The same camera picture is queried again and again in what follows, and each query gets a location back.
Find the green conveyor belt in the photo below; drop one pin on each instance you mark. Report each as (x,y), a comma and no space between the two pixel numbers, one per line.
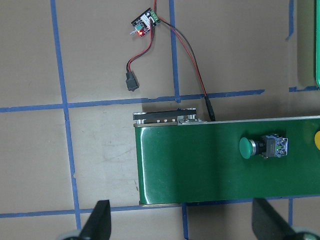
(182,159)

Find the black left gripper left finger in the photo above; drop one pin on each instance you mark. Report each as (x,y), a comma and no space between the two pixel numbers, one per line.
(97,227)

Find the small circuit board with wires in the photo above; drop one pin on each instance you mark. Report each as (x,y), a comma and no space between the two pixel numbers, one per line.
(145,24)

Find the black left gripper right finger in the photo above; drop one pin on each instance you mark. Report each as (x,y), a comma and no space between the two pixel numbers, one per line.
(268,224)

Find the yellow push button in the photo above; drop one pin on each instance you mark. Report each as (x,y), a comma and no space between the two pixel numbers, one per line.
(317,139)

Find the green push button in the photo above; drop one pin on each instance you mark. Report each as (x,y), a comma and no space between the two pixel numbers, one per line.
(270,146)

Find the green plastic tray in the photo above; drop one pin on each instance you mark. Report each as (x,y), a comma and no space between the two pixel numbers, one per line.
(317,42)

